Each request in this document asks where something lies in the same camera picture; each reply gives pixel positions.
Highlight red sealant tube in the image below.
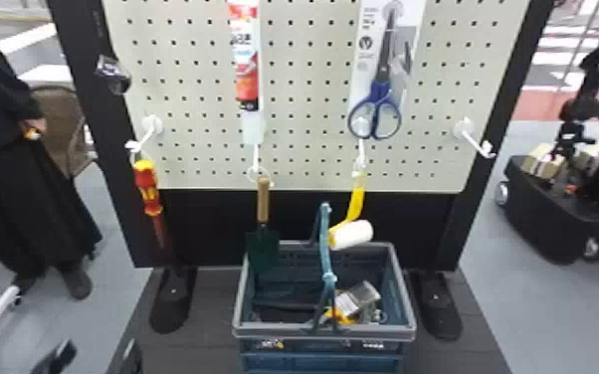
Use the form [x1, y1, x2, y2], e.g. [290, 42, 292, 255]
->
[226, 0, 267, 147]

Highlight yellow paint roller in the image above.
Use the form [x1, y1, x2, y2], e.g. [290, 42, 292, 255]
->
[327, 168, 375, 252]

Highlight green trowel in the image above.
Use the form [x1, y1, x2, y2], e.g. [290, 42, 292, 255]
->
[245, 175, 282, 277]

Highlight white pegboard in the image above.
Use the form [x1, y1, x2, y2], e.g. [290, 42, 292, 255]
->
[46, 0, 556, 343]

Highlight person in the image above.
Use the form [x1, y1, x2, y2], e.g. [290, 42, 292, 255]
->
[0, 20, 104, 302]

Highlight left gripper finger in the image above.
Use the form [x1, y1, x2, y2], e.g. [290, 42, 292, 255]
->
[118, 338, 144, 374]
[29, 338, 79, 374]

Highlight blue basket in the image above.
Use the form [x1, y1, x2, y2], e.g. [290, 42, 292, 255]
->
[231, 201, 419, 374]

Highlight red screwdriver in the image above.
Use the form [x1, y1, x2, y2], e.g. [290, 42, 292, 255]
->
[131, 158, 168, 251]

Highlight clear tool packet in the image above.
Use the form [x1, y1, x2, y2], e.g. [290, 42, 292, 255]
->
[322, 280, 384, 326]

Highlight blue scissors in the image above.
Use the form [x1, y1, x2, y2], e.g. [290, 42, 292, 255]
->
[345, 0, 429, 141]

